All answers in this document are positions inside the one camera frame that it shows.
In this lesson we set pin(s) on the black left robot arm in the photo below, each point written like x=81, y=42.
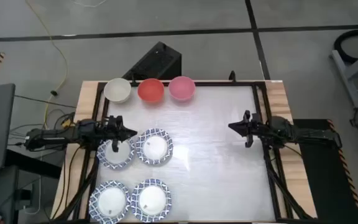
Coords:
x=57, y=135

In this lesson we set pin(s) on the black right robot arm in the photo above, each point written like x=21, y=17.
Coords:
x=306, y=135

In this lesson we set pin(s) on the white plastic bowl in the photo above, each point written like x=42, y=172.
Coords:
x=117, y=90

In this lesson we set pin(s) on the pink plastic bowl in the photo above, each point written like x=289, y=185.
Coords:
x=182, y=88

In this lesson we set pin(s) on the black perforated box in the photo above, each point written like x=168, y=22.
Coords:
x=157, y=62

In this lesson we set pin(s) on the black metal table frame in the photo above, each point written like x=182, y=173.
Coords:
x=222, y=83

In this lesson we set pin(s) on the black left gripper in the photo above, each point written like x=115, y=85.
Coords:
x=112, y=130

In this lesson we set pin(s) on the blue patterned paper bowl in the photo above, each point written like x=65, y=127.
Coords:
x=152, y=199
x=110, y=200
x=154, y=147
x=107, y=158

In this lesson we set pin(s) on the orange plastic bowl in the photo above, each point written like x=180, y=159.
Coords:
x=150, y=90

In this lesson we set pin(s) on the grey metal stand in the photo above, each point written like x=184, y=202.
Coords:
x=342, y=70

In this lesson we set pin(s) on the small black clamp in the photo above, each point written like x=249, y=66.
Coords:
x=232, y=77

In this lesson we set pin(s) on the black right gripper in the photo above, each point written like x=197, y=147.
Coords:
x=253, y=127

